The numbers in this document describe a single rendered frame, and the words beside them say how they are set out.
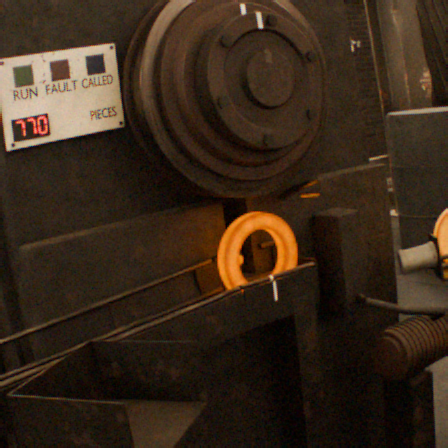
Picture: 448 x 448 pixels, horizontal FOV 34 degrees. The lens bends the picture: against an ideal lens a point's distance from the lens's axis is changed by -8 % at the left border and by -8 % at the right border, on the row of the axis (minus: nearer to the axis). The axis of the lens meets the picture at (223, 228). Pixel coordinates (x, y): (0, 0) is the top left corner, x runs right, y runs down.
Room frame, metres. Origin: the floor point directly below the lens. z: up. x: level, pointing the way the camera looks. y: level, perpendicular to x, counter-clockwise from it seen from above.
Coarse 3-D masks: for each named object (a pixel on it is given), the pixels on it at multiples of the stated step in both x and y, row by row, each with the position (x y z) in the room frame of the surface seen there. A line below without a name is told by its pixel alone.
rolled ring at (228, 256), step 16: (240, 224) 1.55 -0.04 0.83; (256, 224) 1.57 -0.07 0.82; (272, 224) 1.60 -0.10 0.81; (224, 240) 1.55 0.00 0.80; (240, 240) 1.55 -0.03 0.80; (288, 240) 1.61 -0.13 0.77; (224, 256) 1.53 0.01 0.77; (288, 256) 1.61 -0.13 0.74; (224, 272) 1.54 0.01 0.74; (240, 272) 1.55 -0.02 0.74; (272, 272) 1.62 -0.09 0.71
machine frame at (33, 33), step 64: (0, 0) 1.45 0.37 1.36; (64, 0) 1.52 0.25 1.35; (128, 0) 1.60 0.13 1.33; (320, 0) 1.90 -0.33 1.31; (0, 128) 1.43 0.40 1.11; (128, 128) 1.58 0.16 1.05; (0, 192) 1.47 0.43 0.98; (64, 192) 1.49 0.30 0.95; (128, 192) 1.57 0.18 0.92; (192, 192) 1.65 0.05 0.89; (384, 192) 1.89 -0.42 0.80; (0, 256) 1.49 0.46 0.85; (64, 256) 1.42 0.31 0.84; (128, 256) 1.50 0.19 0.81; (192, 256) 1.58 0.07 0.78; (256, 256) 1.66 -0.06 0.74; (384, 256) 1.88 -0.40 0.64; (0, 320) 1.61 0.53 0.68; (128, 320) 1.48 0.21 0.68; (320, 320) 1.75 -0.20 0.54; (384, 320) 1.87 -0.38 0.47; (256, 384) 1.64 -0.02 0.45
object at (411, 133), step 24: (408, 120) 4.07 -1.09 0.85; (432, 120) 3.99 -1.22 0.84; (408, 144) 4.08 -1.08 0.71; (432, 144) 3.99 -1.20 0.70; (408, 168) 4.10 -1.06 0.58; (432, 168) 4.00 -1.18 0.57; (408, 192) 4.12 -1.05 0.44; (432, 192) 4.01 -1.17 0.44; (408, 216) 4.13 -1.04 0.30; (432, 216) 4.01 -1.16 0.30; (408, 240) 4.16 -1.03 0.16
